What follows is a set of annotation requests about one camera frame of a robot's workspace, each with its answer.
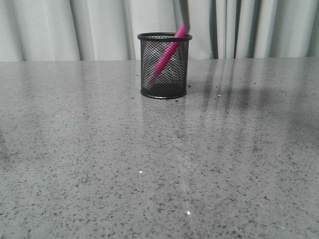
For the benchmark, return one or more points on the grey curtain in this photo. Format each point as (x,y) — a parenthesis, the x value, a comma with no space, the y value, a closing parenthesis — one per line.
(71,30)

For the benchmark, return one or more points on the black mesh pen holder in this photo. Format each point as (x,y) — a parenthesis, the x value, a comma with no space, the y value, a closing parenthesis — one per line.
(172,82)

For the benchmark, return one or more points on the pink highlighter pen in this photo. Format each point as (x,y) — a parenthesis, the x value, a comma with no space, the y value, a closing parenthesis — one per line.
(168,53)

